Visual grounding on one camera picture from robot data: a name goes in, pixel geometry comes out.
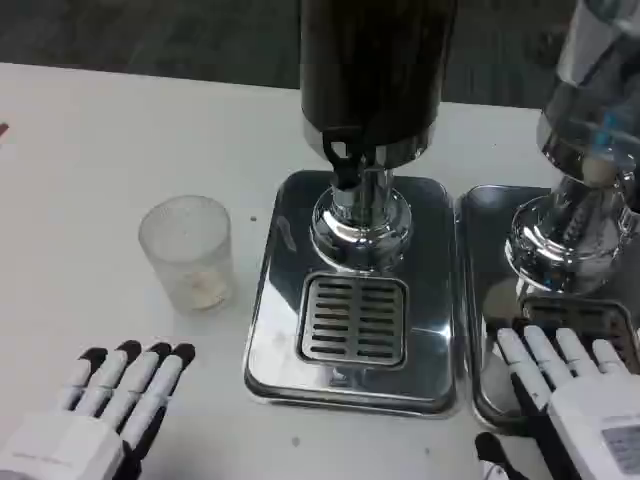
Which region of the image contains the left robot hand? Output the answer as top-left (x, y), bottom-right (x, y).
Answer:
top-left (0, 339), bottom-right (197, 480)

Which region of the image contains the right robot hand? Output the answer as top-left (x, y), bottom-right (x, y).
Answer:
top-left (474, 323), bottom-right (640, 480)

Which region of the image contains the clear ribbed glass cup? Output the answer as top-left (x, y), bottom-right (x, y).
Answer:
top-left (138, 194), bottom-right (234, 315)

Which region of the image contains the clear tank drink dispenser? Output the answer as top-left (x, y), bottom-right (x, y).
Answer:
top-left (503, 0), bottom-right (640, 296)

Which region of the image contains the black dispenser tap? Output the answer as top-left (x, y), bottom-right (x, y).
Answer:
top-left (322, 127), bottom-right (371, 191)

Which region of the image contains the dark tank drink dispenser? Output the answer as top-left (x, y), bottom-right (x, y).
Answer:
top-left (298, 0), bottom-right (459, 274)

